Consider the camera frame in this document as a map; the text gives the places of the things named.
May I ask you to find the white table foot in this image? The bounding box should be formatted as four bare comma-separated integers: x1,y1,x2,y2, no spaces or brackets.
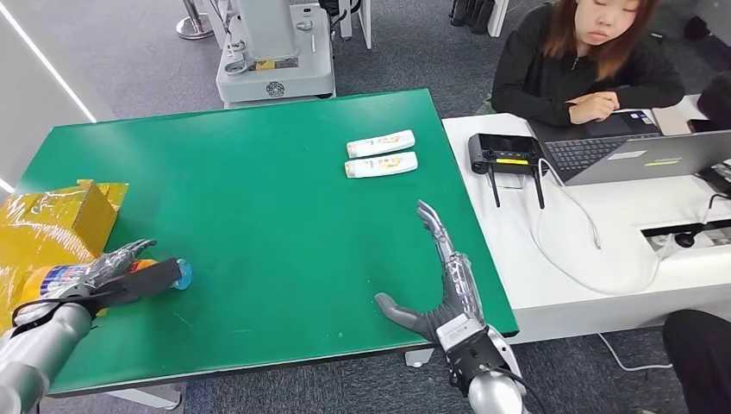
403,348,435,369
104,382,187,412

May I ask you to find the white cable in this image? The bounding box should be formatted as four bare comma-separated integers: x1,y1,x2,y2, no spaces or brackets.
529,171,668,298
537,157,603,251
596,332,674,373

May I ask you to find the person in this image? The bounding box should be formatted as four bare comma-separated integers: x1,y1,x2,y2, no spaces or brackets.
489,0,687,129
661,307,731,414

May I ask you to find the black plug with cable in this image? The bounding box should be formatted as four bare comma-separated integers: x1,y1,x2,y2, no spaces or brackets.
672,192,731,250

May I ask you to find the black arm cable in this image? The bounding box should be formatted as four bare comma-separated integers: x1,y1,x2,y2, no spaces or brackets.
9,290,116,340
493,367,550,414

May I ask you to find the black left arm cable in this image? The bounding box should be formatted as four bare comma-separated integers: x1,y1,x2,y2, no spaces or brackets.
9,290,116,340

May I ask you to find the yellow cardboard box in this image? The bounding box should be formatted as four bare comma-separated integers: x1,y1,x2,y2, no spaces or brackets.
0,178,131,334

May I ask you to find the white furniture panel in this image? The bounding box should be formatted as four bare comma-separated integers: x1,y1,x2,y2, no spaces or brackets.
339,0,374,50

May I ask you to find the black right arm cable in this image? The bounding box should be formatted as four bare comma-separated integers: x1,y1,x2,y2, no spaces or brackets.
493,367,550,414

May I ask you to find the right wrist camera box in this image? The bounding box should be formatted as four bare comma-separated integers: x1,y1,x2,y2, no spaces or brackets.
434,311,519,397

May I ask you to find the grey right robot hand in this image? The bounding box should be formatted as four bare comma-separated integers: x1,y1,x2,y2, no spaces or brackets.
373,199,487,344

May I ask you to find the metal stanchion base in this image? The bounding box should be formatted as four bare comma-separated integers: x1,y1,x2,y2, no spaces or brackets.
174,0,215,41

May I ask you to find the black controller with antennas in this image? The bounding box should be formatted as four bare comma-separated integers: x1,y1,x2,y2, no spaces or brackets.
467,132,549,210

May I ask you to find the white shampoo bottle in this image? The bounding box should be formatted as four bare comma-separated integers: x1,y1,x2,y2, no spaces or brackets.
345,129,417,160
343,150,420,180

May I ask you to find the desk socket tray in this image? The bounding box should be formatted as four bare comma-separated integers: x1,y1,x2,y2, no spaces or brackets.
640,217,731,253

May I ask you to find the orange bottle with clear cap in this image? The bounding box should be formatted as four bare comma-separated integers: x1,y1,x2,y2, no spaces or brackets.
22,257,194,317

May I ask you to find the black smartphone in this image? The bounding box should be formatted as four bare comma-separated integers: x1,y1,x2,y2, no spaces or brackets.
686,118,722,135

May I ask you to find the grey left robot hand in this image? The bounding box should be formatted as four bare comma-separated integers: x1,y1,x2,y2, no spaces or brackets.
53,238,159,300

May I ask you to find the white lift column machine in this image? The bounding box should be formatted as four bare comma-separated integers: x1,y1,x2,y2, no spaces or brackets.
215,0,337,110

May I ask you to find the open grey laptop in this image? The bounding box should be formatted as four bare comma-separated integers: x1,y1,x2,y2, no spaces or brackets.
528,110,731,189

